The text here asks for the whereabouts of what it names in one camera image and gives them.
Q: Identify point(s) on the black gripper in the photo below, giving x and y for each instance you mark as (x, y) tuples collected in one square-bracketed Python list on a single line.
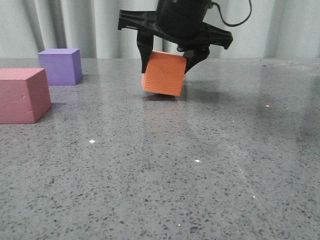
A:
[(177, 21)]

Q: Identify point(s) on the orange foam cube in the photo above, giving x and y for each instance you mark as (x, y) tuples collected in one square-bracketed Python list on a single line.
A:
[(164, 73)]

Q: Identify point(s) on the purple foam cube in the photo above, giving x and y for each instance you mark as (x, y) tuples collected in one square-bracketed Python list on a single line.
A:
[(63, 65)]

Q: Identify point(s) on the pale green curtain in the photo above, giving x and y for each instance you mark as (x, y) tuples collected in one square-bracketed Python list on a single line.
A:
[(260, 28)]

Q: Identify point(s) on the red foam cube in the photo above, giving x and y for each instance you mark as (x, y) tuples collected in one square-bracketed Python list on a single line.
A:
[(24, 95)]

